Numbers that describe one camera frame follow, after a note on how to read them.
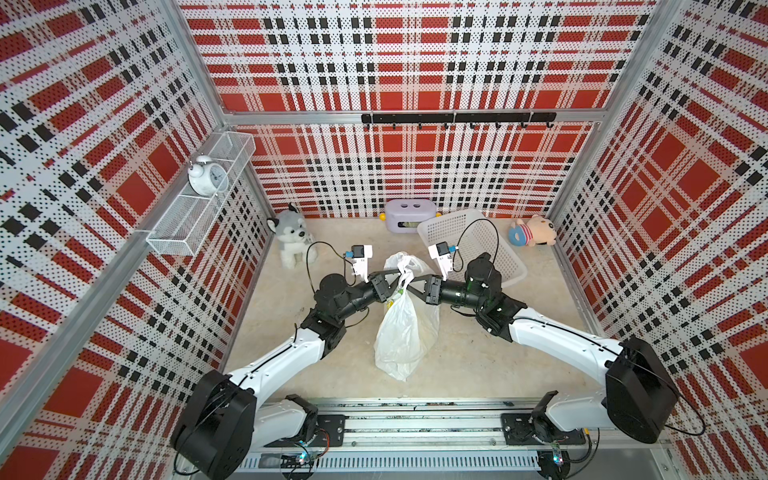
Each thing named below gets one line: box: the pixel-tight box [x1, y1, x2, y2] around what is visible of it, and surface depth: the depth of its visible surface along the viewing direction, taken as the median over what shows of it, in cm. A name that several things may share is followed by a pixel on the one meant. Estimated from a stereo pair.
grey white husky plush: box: [266, 202, 318, 270], surface depth 98 cm
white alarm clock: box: [188, 155, 229, 197], surface depth 72 cm
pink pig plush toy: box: [508, 214, 557, 247], surface depth 110 cm
